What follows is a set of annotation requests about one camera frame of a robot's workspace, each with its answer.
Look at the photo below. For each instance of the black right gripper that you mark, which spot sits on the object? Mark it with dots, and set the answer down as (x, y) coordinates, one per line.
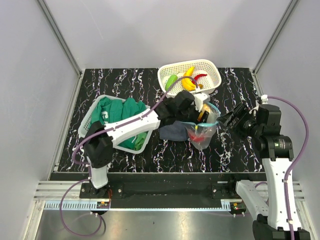
(241, 111)

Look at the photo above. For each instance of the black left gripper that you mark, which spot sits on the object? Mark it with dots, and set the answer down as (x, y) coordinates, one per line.
(196, 115)

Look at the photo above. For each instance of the fake orange fruit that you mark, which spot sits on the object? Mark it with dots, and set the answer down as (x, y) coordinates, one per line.
(204, 113)

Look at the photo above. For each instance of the yellow fake banana bunch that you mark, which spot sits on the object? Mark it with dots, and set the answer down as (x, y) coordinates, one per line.
(188, 85)

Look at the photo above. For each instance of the clear zip top bag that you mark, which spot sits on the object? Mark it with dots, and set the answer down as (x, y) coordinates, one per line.
(203, 129)

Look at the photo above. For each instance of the green fake vegetable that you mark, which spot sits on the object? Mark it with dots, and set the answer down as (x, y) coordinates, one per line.
(171, 80)

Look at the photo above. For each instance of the red fake chili pepper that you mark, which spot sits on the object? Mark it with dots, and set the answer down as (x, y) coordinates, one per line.
(199, 76)

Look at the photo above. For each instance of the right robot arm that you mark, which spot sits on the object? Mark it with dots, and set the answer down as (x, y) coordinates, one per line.
(276, 219)

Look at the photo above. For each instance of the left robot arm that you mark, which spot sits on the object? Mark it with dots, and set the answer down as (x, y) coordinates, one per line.
(100, 140)

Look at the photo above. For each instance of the folded grey-blue towel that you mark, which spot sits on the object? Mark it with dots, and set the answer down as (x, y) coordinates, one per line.
(175, 132)

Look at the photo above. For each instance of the white round-hole basket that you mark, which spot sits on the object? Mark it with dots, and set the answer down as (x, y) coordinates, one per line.
(207, 84)

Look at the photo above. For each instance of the white square-hole laundry basket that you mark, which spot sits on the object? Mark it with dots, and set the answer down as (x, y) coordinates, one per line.
(86, 123)

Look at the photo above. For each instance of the green garment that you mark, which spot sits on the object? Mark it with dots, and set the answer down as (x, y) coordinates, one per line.
(114, 110)

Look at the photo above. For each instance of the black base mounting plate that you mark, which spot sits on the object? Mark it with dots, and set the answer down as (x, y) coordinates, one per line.
(157, 191)

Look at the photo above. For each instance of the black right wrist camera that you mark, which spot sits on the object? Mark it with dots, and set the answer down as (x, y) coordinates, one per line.
(268, 118)

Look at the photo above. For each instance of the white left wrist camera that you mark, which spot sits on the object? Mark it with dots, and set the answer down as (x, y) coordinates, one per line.
(200, 99)

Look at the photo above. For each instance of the aluminium frame rail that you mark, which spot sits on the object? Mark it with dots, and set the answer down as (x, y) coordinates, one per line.
(58, 35)

